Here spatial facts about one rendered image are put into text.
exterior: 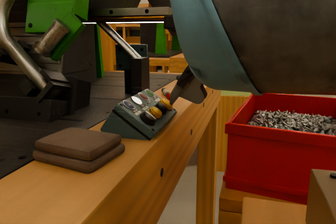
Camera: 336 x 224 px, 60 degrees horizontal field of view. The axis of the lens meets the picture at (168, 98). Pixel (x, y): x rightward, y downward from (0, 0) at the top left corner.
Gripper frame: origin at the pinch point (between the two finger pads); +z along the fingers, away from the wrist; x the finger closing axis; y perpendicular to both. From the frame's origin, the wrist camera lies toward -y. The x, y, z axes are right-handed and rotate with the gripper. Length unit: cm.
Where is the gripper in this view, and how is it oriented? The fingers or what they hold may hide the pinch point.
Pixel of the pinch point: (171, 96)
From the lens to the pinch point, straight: 57.5
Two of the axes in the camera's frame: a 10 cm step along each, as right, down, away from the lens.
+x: 2.8, -2.0, 9.4
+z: -5.5, 7.7, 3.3
